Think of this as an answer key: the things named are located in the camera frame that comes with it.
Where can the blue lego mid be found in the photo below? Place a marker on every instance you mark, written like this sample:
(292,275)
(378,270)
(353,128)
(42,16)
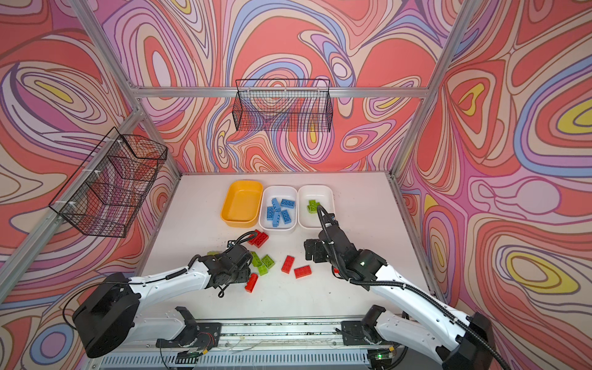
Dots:
(285,203)

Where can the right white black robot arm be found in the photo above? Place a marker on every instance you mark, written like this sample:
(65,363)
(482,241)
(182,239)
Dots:
(476,348)

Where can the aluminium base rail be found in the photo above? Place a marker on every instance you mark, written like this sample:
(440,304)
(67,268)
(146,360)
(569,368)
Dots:
(286,335)

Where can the black wire basket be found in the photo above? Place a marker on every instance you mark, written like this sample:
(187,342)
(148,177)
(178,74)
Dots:
(123,169)
(283,105)

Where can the yellow plastic bin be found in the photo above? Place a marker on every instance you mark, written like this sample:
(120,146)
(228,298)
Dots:
(242,204)

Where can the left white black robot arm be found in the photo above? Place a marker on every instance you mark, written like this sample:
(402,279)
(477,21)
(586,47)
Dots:
(111,315)

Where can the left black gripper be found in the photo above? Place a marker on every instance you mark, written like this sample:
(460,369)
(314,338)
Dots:
(245,274)

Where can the red double lego near bins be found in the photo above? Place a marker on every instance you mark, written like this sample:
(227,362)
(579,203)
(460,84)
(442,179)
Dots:
(259,240)

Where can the middle white plastic bin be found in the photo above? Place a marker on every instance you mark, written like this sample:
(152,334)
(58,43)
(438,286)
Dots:
(279,192)

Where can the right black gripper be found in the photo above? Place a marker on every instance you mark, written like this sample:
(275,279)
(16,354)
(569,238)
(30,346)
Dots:
(317,243)

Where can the left black wire basket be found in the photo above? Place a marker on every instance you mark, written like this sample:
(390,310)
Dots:
(123,169)

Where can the green lego cluster centre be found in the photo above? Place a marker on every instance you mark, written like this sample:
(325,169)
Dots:
(262,264)

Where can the extra blue lego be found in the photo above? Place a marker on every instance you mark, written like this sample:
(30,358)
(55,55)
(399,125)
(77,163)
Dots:
(286,217)

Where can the back black wire basket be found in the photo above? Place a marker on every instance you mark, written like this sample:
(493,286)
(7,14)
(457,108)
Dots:
(283,105)

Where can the blue lego pair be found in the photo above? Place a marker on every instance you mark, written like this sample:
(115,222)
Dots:
(276,204)

